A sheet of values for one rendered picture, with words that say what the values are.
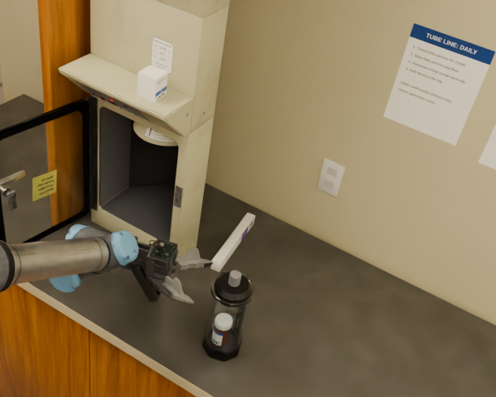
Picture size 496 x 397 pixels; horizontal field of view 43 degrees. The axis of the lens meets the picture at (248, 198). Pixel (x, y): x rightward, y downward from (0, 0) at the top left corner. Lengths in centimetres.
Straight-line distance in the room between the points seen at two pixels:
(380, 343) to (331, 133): 62
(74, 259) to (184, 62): 52
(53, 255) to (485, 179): 113
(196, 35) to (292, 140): 63
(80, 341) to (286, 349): 59
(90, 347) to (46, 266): 65
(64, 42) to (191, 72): 36
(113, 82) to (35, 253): 50
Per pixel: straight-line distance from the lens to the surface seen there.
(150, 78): 147
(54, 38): 166
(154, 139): 169
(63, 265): 131
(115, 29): 161
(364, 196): 195
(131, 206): 195
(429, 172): 184
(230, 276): 150
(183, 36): 148
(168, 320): 174
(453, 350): 190
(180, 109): 149
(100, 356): 188
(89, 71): 161
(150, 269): 154
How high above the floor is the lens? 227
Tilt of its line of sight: 38 degrees down
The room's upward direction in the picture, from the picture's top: 11 degrees clockwise
